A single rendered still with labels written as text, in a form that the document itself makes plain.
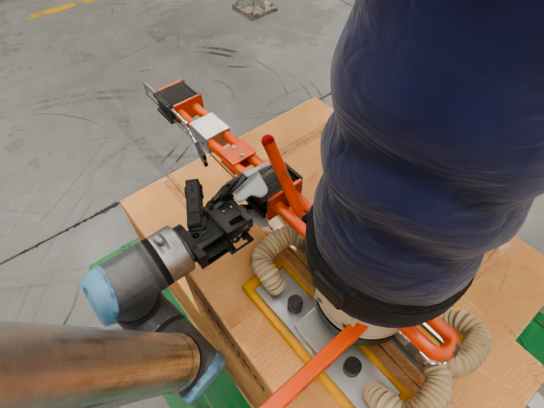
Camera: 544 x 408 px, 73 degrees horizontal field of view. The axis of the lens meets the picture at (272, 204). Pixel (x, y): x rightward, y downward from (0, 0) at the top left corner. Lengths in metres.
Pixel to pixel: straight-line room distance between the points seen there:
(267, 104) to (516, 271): 1.86
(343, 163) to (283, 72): 2.67
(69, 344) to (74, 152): 2.27
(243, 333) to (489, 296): 0.86
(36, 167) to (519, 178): 2.53
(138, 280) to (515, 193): 0.50
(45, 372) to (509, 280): 1.29
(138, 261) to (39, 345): 0.28
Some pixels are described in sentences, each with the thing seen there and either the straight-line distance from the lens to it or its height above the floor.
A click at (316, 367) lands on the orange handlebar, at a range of 0.56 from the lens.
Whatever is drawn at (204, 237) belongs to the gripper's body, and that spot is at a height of 1.08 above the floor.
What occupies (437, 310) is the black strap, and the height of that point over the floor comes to 1.20.
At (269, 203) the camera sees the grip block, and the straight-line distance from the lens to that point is 0.67.
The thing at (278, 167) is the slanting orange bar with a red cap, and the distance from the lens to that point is 0.64.
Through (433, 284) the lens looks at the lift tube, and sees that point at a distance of 0.42.
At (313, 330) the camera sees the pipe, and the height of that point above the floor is 0.99.
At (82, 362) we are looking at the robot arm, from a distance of 0.40.
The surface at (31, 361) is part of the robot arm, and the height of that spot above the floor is 1.33.
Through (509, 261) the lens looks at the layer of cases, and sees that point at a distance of 1.46.
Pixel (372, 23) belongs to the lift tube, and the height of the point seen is 1.51.
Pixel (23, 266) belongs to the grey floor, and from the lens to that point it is 2.21.
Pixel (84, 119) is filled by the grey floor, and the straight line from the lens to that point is 2.84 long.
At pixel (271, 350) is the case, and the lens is 0.71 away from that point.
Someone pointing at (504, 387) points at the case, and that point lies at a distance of 0.79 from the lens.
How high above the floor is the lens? 1.62
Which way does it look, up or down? 52 degrees down
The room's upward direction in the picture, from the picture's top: straight up
